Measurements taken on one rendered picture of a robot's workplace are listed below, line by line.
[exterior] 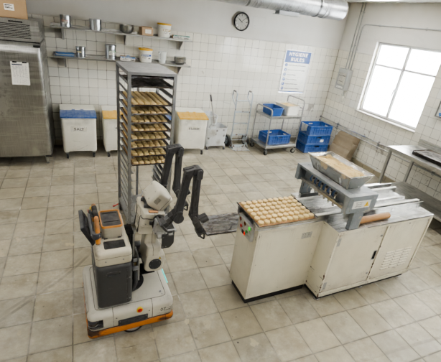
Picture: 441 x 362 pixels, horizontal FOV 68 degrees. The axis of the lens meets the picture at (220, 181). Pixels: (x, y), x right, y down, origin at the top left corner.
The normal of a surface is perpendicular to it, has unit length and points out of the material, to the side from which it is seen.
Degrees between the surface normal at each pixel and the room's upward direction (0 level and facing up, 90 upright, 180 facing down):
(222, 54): 90
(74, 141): 92
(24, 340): 0
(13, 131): 91
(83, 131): 92
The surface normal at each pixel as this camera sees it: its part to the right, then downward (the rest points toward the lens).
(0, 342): 0.12, -0.89
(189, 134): 0.29, 0.48
